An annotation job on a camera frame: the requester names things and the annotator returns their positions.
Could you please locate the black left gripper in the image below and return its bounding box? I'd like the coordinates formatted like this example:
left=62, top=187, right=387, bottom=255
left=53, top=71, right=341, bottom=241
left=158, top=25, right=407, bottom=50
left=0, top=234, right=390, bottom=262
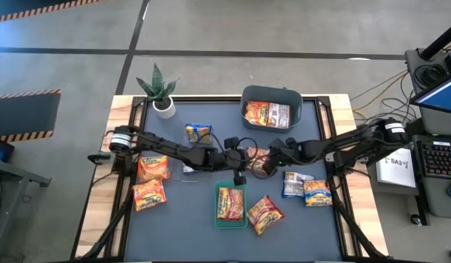
left=206, top=135, right=255, bottom=187

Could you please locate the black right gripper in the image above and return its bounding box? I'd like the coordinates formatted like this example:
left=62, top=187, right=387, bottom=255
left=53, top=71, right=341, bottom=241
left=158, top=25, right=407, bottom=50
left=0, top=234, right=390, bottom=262
left=259, top=137, right=315, bottom=179

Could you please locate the red Maruchan ramen pack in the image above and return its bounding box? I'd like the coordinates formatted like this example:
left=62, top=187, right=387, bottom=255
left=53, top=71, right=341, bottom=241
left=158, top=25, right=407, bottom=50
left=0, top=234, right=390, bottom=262
left=246, top=194, right=285, bottom=237
left=217, top=186, right=245, bottom=221
left=245, top=147, right=272, bottom=175

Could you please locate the clear plastic bin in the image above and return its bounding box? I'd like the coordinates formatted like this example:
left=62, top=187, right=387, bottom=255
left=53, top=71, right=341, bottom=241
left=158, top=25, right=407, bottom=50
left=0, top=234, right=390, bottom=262
left=169, top=122, right=215, bottom=183

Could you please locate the grey-blue plastic bin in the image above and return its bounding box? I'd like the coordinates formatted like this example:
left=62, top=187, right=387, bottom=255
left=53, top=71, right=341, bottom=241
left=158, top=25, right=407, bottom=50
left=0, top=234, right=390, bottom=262
left=239, top=85, right=304, bottom=134

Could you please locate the green plastic bin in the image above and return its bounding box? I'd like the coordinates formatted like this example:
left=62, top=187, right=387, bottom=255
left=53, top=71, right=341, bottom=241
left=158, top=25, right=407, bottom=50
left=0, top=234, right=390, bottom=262
left=213, top=180, right=249, bottom=230

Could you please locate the snake plant in white pot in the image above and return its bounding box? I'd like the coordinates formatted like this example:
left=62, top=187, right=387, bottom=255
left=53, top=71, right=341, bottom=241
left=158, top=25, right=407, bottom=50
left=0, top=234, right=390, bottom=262
left=135, top=62, right=181, bottom=120

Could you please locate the white paper sign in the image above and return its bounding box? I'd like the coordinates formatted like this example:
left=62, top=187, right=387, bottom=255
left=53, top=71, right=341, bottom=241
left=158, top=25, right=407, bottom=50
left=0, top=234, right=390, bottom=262
left=374, top=148, right=418, bottom=190

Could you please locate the grey equipment cart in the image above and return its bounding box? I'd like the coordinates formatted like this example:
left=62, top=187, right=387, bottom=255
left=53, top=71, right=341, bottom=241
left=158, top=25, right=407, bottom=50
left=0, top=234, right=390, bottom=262
left=404, top=47, right=451, bottom=220

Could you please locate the black backlit keyboard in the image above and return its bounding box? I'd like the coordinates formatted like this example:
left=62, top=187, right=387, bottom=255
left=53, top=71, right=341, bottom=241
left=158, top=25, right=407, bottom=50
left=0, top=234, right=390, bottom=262
left=417, top=140, right=451, bottom=180

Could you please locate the monitor with blue screen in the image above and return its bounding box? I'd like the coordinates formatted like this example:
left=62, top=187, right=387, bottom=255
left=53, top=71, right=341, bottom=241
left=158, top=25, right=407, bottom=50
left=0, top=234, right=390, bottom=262
left=409, top=71, right=451, bottom=117

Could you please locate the black metal pole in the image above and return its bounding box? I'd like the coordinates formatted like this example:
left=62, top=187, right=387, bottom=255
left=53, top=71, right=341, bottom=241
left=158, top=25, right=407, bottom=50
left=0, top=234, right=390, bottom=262
left=419, top=29, right=451, bottom=61

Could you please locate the black hazard-striped floor mat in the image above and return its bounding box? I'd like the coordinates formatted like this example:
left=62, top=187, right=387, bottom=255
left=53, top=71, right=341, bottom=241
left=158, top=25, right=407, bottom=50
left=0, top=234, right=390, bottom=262
left=0, top=88, right=62, bottom=143
left=0, top=0, right=104, bottom=23

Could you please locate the grey metal desk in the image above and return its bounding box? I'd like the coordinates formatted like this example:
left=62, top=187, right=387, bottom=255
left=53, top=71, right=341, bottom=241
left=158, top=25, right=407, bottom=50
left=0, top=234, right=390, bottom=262
left=0, top=156, right=53, bottom=263

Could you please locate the black computer with blue light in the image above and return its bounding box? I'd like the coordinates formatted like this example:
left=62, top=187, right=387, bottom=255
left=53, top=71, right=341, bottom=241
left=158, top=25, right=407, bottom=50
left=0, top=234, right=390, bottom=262
left=0, top=135, right=15, bottom=164

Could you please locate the black aluminium table frame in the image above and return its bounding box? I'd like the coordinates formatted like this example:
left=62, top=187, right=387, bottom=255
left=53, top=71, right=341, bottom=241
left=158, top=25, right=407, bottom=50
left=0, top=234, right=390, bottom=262
left=127, top=94, right=339, bottom=263

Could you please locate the black diagonal frame strut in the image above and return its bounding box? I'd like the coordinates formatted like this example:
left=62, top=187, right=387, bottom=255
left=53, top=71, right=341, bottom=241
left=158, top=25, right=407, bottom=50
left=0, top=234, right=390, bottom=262
left=327, top=178, right=389, bottom=261
left=75, top=182, right=139, bottom=262

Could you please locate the yellow floor cable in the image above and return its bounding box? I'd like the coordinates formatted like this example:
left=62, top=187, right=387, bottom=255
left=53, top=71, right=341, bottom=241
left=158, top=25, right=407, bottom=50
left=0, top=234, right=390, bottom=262
left=351, top=69, right=411, bottom=121

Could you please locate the coiled black cable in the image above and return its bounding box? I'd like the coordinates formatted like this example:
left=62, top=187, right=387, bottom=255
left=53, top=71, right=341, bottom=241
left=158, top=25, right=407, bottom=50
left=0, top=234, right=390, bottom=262
left=414, top=62, right=449, bottom=88

